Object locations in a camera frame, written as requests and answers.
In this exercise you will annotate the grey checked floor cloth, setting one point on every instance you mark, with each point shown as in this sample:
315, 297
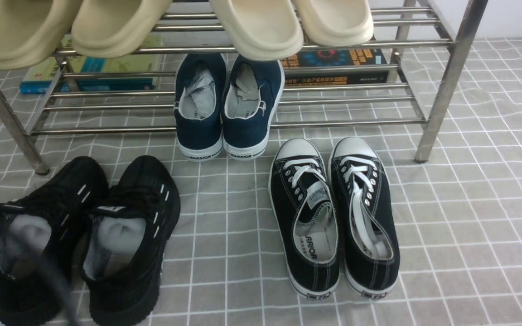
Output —
458, 217

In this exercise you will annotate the navy canvas shoe right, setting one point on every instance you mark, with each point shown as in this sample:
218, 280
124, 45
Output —
250, 102

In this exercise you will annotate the cream slipper far right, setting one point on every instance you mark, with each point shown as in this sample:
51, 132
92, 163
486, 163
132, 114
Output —
336, 22

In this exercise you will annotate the black canvas sneaker left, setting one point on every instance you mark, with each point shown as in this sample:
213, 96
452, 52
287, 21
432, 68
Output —
305, 212

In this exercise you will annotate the cream slipper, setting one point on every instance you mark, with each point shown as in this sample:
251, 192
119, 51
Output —
260, 30
336, 22

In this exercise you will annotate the beige slipper far left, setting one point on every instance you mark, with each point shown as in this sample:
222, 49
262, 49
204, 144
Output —
31, 30

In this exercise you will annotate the black book orange text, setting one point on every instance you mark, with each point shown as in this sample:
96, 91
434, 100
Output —
333, 61

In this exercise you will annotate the navy canvas shoe left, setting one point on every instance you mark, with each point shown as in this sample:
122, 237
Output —
200, 82

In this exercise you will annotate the black canvas sneaker right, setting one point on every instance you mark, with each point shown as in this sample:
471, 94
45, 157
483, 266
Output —
361, 192

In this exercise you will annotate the stainless steel shoe rack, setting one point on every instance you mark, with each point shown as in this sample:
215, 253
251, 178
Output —
419, 24

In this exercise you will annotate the beige slipper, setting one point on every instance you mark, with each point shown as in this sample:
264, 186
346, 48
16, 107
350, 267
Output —
115, 28
31, 30

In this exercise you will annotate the black knit sneaker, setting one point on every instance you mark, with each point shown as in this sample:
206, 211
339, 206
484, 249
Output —
126, 235
51, 218

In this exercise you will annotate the black canvas sneaker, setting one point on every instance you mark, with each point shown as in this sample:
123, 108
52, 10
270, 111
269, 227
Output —
361, 192
305, 212

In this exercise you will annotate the green blue book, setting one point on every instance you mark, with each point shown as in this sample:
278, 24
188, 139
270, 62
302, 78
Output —
39, 77

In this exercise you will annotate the navy canvas shoe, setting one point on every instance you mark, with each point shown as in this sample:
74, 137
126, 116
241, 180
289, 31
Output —
250, 102
200, 82

